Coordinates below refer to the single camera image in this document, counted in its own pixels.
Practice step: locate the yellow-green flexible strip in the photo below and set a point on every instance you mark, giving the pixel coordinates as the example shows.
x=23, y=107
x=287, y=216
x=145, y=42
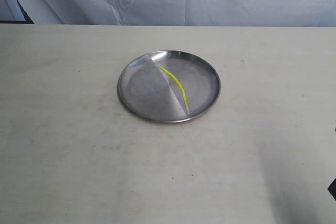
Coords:
x=175, y=79

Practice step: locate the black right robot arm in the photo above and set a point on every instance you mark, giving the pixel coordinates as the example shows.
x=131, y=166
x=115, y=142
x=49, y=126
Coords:
x=332, y=189

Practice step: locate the round silver metal plate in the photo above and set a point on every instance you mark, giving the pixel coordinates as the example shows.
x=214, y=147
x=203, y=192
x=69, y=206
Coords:
x=148, y=92

